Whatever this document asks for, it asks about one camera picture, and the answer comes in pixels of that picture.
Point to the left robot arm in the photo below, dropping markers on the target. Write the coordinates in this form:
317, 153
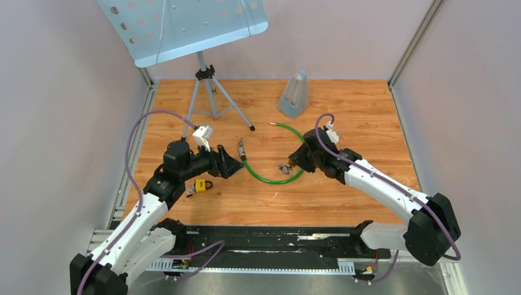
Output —
144, 235

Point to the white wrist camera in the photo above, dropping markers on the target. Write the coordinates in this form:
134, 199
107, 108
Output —
201, 136
331, 133

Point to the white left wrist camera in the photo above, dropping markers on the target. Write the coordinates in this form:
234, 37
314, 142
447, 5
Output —
201, 136

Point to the blue translucent metronome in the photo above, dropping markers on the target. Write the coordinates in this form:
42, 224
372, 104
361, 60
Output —
294, 99

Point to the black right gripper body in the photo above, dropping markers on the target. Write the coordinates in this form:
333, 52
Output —
313, 163

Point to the yellow padlock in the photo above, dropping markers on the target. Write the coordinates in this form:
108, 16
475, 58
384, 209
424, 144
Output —
202, 185

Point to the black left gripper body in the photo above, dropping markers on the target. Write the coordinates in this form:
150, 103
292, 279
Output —
216, 166

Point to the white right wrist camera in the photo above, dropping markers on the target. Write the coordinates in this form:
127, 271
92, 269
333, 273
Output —
331, 133

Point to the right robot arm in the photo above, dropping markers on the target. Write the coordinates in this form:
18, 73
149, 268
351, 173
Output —
430, 226

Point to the small brass padlock with keys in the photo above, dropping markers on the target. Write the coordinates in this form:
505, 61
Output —
285, 169

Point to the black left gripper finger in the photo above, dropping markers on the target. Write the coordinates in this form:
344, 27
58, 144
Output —
226, 159
230, 168

